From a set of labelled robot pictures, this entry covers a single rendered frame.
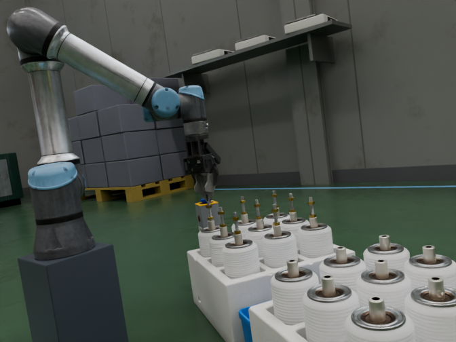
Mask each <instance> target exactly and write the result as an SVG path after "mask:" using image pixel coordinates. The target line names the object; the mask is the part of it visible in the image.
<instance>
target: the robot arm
mask: <svg viewBox="0 0 456 342"><path fill-rule="evenodd" d="M7 33H8V35H9V38H10V39H11V41H12V43H13V44H14V45H15V46H16V47H17V49H18V56H19V61H20V68H21V69H22V70H24V71H25V72H27V74H28V80H29V85H30V89H31V97H32V101H33V108H34V113H35V121H36V125H37V133H38V137H39V144H40V149H41V159H40V160H39V161H38V163H37V166H36V167H34V168H31V169H30V170H29V171H28V185H29V187H30V191H31V198H32V203H33V210H34V214H35V222H36V226H37V230H36V234H35V242H34V246H33V255H34V259H35V260H38V261H48V260H54V259H62V258H66V257H71V256H74V255H77V254H81V253H83V252H86V251H89V250H91V249H92V248H93V247H95V242H94V237H93V235H92V233H91V231H90V229H89V227H88V226H87V224H86V222H85V220H84V217H83V210H82V205H81V197H82V195H83V193H84V191H85V188H86V181H85V178H84V176H83V174H82V171H81V163H80V159H79V157H77V156H76V155H75V154H74V153H73V148H72V143H71V135H70V131H69V123H68V118H67V110H66V106H65V101H64V94H63V89H62V82H61V76H60V71H61V69H62V68H63V67H64V63H65V64H67V65H69V66H70V67H73V68H74V69H76V70H78V71H79V72H81V73H83V74H85V75H87V76H88V77H91V78H92V79H94V80H96V81H97V82H99V83H101V84H103V85H104V86H107V87H108V88H110V89H112V90H114V91H116V92H117V93H119V94H121V95H122V96H125V97H126V98H128V99H130V100H132V101H133V102H135V103H137V104H139V105H140V106H142V115H143V118H144V120H145V121H146V122H157V121H165V120H171V119H180V118H182V119H183V126H184V131H185V136H187V137H186V138H185V144H186V149H187V157H184V158H183V164H184V169H185V162H186V163H187V170H186V169H185V174H191V175H192V178H193V180H194V181H195V182H196V184H195V186H194V190H195V192H196V193H200V194H201V196H202V197H203V198H204V199H205V200H206V201H207V202H209V201H210V199H211V198H212V196H213V193H214V190H215V187H216V183H217V180H218V177H219V170H218V168H217V164H220V163H221V158H220V157H219V155H218V154H217V153H216V152H215V151H214V149H213V148H212V147H211V146H210V145H209V144H208V143H207V142H204V139H206V138H209V137H208V134H207V133H208V126H209V125H208V123H207V119H206V108H205V103H204V101H205V99H204V94H203V91H202V88H201V87H200V86H198V85H189V86H185V87H181V88H179V90H178V91H179V93H178V94H177V93H176V92H175V91H174V90H172V89H170V88H164V87H162V86H160V85H159V84H157V83H155V82H154V81H152V80H150V79H149V78H147V77H145V76H144V75H141V74H140V73H138V72H136V71H135V70H133V69H131V68H130V67H128V66H126V65H124V64H123V63H121V62H120V61H118V60H116V59H114V58H112V57H111V56H109V55H107V54H106V53H104V52H102V51H100V50H99V49H97V48H95V47H94V46H92V45H90V44H89V43H86V42H85V41H83V40H82V39H80V38H78V37H76V36H74V35H73V34H71V33H70V32H69V31H68V29H67V26H65V25H63V24H62V23H60V22H59V21H57V20H55V19H54V18H52V17H51V16H49V15H47V14H46V13H45V12H43V11H41V10H40V9H37V8H34V7H22V8H20V9H17V10H16V11H14V12H13V13H12V14H11V16H10V17H9V19H8V21H7ZM201 173H207V175H206V177H205V176H204V175H202V174H201ZM205 181H206V184H205Z"/></svg>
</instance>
